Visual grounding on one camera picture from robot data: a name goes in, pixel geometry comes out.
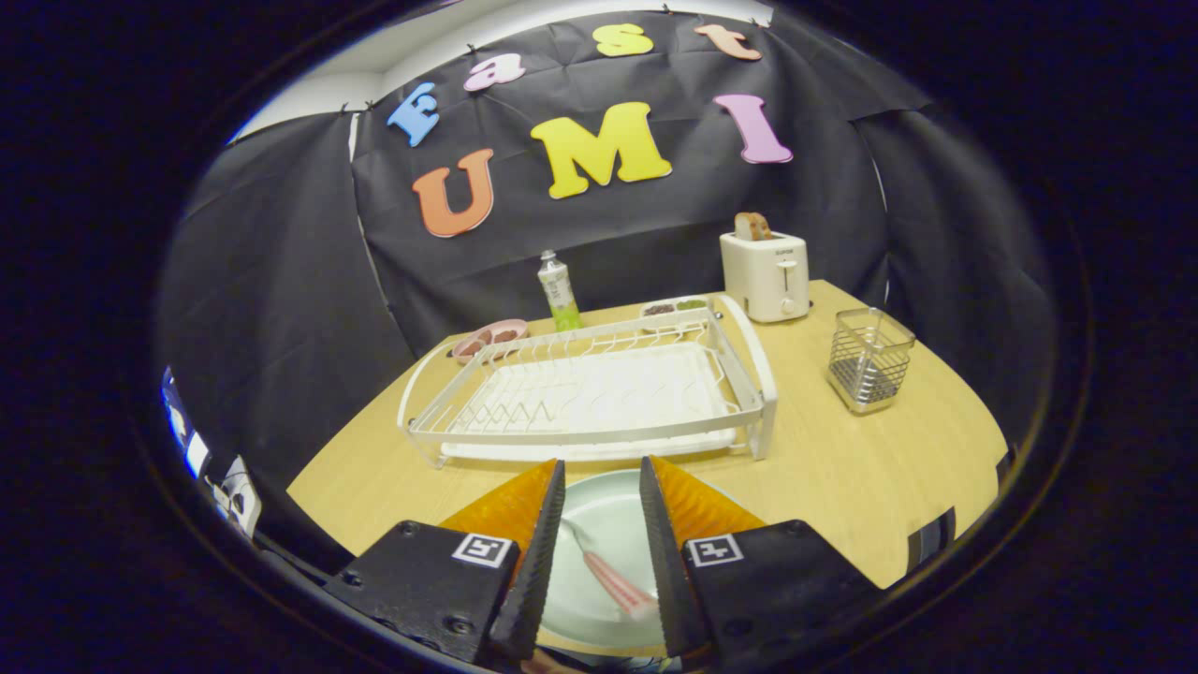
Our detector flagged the black backdrop cloth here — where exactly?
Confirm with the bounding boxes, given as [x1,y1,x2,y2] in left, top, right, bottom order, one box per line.
[157,9,1059,497]

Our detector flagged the white divided tray with beans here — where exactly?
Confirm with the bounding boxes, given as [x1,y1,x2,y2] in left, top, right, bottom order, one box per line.
[639,297,714,321]

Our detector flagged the white toaster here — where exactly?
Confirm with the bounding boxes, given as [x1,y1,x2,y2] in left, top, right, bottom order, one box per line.
[719,231,811,324]

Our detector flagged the clear bottle with green liquid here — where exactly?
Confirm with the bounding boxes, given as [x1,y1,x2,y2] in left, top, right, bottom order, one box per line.
[537,250,583,333]

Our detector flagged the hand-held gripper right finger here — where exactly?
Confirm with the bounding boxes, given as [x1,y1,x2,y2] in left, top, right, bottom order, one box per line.
[639,456,885,661]

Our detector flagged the pink plate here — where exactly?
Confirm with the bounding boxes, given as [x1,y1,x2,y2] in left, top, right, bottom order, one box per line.
[452,318,530,365]

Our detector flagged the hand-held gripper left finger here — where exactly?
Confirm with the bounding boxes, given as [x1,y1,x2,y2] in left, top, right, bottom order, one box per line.
[323,459,567,667]

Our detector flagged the white drip tray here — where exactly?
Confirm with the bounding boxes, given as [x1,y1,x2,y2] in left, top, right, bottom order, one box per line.
[440,342,740,462]

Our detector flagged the light green plate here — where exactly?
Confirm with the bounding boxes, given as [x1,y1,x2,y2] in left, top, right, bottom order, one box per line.
[538,468,679,649]

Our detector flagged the metal wire basket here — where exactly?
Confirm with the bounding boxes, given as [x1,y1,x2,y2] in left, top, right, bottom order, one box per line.
[826,307,917,416]

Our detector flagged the white wire dish rack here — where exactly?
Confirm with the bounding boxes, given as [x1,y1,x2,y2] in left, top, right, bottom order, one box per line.
[398,294,780,469]

